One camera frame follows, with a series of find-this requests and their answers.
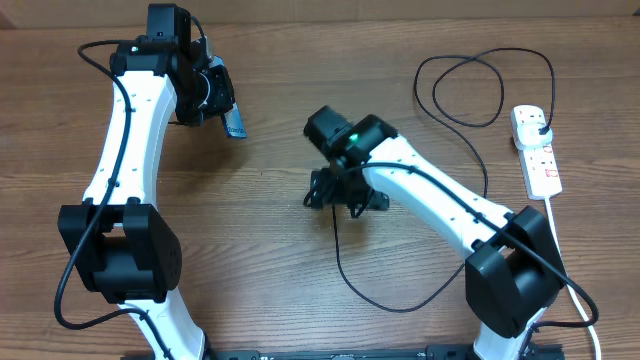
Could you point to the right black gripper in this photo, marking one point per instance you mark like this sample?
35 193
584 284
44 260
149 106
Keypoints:
325 191

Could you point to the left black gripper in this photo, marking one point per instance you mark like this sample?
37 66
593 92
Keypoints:
225 96

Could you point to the Galaxy smartphone with blue screen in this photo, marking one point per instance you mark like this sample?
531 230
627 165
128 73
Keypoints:
233 123

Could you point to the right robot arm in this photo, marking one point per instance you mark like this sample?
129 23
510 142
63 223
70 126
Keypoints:
513 269

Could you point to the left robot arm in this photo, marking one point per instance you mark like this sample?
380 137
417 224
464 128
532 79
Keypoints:
118 242

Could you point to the white charger adapter plug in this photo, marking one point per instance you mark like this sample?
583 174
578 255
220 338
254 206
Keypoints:
531 136

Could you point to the white power strip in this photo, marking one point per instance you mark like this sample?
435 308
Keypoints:
539 166

